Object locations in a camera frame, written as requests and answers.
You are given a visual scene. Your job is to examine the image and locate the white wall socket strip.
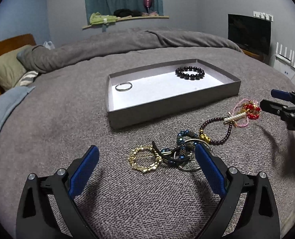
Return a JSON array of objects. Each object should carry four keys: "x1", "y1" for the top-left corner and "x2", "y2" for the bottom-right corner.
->
[{"x1": 253, "y1": 11, "x2": 274, "y2": 22}]

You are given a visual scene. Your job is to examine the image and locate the black cloth on sill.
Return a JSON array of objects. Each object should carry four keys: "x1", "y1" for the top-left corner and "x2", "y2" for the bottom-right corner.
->
[{"x1": 113, "y1": 9, "x2": 142, "y2": 18}]

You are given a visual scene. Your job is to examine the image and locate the grey bed sheet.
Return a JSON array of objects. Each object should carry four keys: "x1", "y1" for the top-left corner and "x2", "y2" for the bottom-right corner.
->
[{"x1": 0, "y1": 48, "x2": 295, "y2": 238}]

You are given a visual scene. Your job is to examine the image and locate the green folded cloth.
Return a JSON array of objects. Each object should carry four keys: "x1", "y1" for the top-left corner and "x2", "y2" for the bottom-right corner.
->
[{"x1": 89, "y1": 12, "x2": 118, "y2": 25}]

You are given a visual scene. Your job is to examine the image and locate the small maroon bead bracelet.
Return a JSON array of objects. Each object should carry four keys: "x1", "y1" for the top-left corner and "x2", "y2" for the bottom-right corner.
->
[{"x1": 199, "y1": 117, "x2": 234, "y2": 146}]

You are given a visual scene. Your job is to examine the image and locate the grey shallow cardboard box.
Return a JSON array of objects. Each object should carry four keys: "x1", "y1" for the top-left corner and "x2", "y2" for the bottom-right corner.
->
[{"x1": 106, "y1": 58, "x2": 241, "y2": 129}]

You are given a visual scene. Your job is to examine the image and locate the wooden window sill shelf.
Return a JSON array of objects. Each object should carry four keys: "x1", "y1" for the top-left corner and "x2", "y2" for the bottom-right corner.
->
[{"x1": 82, "y1": 16, "x2": 169, "y2": 30}]

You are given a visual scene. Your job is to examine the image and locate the gold bead bracelet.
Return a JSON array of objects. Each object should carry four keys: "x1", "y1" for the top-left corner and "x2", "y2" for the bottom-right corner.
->
[{"x1": 128, "y1": 146, "x2": 163, "y2": 174}]

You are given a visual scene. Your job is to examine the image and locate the wooden tv stand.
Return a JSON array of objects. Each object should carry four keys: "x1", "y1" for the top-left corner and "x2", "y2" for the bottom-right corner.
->
[{"x1": 242, "y1": 49, "x2": 264, "y2": 62}]

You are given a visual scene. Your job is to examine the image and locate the striped grey pillow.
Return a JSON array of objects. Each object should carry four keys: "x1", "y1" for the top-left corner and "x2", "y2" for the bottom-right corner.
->
[{"x1": 15, "y1": 71, "x2": 39, "y2": 87}]

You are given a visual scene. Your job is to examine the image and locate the large dark bead bracelet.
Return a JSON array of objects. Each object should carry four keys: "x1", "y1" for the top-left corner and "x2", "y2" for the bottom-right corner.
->
[{"x1": 175, "y1": 65, "x2": 206, "y2": 80}]

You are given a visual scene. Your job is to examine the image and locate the black hair tie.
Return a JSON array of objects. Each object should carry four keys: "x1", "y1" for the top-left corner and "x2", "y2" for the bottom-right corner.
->
[{"x1": 151, "y1": 140, "x2": 192, "y2": 163}]

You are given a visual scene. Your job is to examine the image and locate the white wifi router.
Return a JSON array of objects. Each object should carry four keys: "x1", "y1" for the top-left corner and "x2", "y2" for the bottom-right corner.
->
[{"x1": 273, "y1": 42, "x2": 295, "y2": 85}]

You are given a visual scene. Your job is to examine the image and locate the light blue blanket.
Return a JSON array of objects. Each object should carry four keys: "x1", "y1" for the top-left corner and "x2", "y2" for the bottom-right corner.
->
[{"x1": 0, "y1": 86, "x2": 35, "y2": 131}]

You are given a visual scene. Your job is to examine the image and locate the red and gold hair ornament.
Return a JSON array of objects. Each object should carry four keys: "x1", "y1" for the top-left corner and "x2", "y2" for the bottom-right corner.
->
[{"x1": 223, "y1": 98, "x2": 261, "y2": 128}]

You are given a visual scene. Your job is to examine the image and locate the blue metallic bead bracelet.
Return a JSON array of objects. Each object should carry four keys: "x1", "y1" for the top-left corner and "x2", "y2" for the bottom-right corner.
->
[{"x1": 159, "y1": 129, "x2": 200, "y2": 167}]

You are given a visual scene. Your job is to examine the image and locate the olive green pillow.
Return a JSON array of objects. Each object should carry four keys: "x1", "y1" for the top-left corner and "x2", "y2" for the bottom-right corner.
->
[{"x1": 0, "y1": 45, "x2": 31, "y2": 91}]

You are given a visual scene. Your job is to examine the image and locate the black television screen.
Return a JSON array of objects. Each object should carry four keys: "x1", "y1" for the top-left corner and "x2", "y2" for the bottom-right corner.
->
[{"x1": 228, "y1": 14, "x2": 272, "y2": 55}]

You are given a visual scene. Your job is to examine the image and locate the grey duvet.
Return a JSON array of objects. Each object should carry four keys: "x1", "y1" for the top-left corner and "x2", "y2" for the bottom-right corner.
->
[{"x1": 16, "y1": 27, "x2": 242, "y2": 73}]

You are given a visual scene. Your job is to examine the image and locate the thin silver bangle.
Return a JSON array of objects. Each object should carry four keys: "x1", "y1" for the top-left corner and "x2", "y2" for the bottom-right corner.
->
[{"x1": 115, "y1": 82, "x2": 133, "y2": 92}]

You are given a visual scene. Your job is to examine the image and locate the white plastic bag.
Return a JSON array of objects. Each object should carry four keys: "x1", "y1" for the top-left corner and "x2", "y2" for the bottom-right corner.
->
[{"x1": 43, "y1": 41, "x2": 55, "y2": 50}]

